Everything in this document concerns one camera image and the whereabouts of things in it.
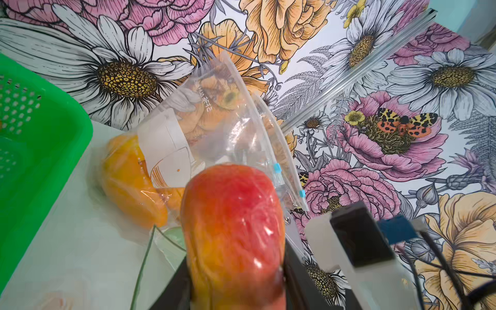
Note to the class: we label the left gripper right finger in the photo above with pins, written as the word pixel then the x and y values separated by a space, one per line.
pixel 301 291

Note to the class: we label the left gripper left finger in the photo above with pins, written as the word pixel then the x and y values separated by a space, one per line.
pixel 177 294

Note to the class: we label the clear zip-top bag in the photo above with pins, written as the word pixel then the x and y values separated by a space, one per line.
pixel 165 252
pixel 209 120
pixel 283 155

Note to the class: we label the red yellow mango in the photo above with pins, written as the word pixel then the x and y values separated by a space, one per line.
pixel 234 232

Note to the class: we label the green plastic basket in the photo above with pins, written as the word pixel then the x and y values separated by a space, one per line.
pixel 44 133

